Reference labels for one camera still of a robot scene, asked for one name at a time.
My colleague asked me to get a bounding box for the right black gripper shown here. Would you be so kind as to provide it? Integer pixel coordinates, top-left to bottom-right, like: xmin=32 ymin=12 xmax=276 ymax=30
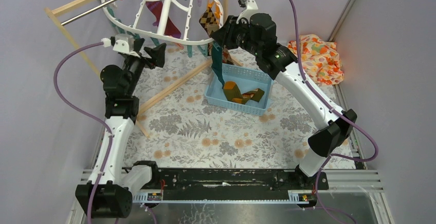
xmin=210 ymin=15 xmax=261 ymax=57

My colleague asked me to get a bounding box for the dark teal sock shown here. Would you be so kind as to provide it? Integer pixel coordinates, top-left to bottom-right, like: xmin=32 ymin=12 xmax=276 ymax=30
xmin=211 ymin=42 xmax=225 ymax=87

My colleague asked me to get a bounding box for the white plastic clip hanger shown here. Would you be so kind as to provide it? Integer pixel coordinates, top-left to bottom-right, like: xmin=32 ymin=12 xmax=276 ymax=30
xmin=103 ymin=0 xmax=225 ymax=47

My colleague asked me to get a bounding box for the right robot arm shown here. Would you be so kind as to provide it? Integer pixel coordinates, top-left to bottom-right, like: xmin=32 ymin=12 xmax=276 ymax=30
xmin=210 ymin=13 xmax=357 ymax=189

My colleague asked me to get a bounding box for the argyle brown sock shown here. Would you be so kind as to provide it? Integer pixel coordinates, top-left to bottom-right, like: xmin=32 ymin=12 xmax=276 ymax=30
xmin=199 ymin=7 xmax=219 ymax=33

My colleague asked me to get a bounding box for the maroon purple striped sock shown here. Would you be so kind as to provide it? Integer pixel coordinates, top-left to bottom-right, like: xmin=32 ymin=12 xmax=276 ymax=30
xmin=146 ymin=0 xmax=182 ymax=40

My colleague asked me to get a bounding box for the light blue plastic basket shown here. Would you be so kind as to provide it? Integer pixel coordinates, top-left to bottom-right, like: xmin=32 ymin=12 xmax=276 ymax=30
xmin=205 ymin=64 xmax=274 ymax=116

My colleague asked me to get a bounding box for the olive orange sock in basket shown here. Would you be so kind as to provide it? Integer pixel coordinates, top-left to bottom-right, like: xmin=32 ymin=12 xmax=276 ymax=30
xmin=223 ymin=81 xmax=265 ymax=105

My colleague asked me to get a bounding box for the metal rack rod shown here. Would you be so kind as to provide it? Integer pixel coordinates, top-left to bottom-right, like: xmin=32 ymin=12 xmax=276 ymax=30
xmin=60 ymin=0 xmax=164 ymax=26

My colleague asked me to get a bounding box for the floral table mat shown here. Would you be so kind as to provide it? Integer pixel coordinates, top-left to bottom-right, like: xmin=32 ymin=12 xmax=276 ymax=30
xmin=97 ymin=45 xmax=357 ymax=170

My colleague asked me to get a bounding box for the orange floral cloth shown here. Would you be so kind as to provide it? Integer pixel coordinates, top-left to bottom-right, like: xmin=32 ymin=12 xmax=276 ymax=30
xmin=299 ymin=34 xmax=344 ymax=86

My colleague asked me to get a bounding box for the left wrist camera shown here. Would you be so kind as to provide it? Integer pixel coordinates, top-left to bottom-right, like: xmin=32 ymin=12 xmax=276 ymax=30
xmin=101 ymin=33 xmax=139 ymax=57

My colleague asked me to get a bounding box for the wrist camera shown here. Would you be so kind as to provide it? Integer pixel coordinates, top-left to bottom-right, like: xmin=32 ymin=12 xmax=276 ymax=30
xmin=236 ymin=0 xmax=259 ymax=24
xmin=101 ymin=33 xmax=139 ymax=57

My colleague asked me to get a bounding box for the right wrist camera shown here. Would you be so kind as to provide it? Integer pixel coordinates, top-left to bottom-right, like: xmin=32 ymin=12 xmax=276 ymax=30
xmin=236 ymin=0 xmax=259 ymax=24

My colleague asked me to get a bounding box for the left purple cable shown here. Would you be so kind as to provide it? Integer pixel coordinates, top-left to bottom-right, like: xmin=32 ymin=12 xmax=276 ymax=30
xmin=52 ymin=41 xmax=114 ymax=224

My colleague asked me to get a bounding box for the purple cable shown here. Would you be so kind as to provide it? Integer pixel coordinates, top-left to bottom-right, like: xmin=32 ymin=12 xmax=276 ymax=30
xmin=238 ymin=0 xmax=379 ymax=224
xmin=52 ymin=41 xmax=114 ymax=224

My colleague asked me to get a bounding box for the wooden drying rack frame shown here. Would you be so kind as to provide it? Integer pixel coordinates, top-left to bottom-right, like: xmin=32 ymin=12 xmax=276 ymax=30
xmin=43 ymin=0 xmax=246 ymax=139

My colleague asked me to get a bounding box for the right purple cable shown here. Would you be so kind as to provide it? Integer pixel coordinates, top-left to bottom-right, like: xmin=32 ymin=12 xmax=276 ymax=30
xmin=238 ymin=0 xmax=379 ymax=224

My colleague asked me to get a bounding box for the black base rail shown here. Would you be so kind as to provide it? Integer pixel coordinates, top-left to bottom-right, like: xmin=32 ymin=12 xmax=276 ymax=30
xmin=133 ymin=168 xmax=329 ymax=204

